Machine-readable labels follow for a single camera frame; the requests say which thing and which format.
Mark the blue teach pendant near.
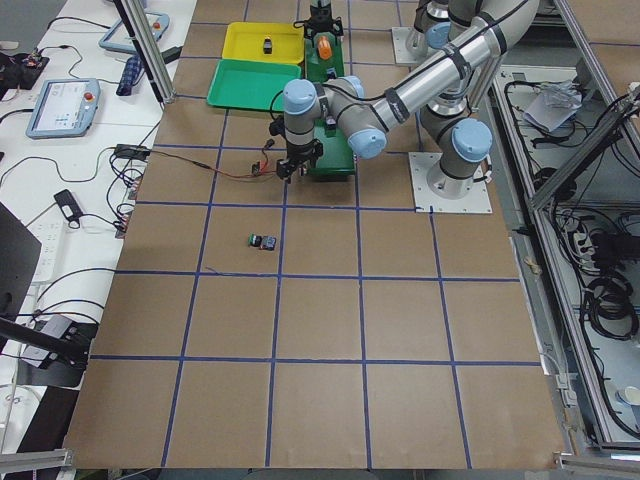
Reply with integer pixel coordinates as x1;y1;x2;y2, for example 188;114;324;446
25;78;101;139

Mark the green push button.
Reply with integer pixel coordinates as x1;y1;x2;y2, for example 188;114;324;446
324;116;337;138
248;234;277;251

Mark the black gripper near buttons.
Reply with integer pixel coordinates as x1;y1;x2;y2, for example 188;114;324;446
276;140;323;183

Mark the silver robot arm near trays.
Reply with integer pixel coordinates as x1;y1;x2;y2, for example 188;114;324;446
406;0;451;53

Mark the black gripper near trays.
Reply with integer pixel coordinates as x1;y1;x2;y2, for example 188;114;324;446
293;0;344;38

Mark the blue checkered folded umbrella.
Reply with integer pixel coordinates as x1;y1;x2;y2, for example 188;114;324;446
116;55;143;97

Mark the red black power cable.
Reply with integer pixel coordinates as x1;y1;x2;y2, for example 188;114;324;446
147;137;286;181

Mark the blue teach pendant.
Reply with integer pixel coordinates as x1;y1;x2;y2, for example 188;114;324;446
98;12;171;53
25;78;101;139

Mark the green conveyor belt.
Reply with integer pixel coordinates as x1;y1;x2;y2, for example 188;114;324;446
304;33;355;178

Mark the silver robot arm near conveyor start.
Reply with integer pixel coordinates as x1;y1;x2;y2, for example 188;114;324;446
270;1;539;181

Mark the plain orange cylinder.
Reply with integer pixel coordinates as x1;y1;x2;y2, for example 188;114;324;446
316;35;333;61

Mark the yellow plastic tray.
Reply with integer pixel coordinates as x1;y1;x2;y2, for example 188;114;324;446
222;22;304;65

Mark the green plastic tray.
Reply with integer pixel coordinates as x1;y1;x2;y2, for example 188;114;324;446
206;59;302;111

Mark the aluminium frame post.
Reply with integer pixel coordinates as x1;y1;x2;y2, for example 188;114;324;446
114;0;176;105

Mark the black power adapter box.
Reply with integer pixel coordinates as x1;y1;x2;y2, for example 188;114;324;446
114;144;151;161

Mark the blue teach pendant far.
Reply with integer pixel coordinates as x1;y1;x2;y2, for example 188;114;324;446
98;12;171;53

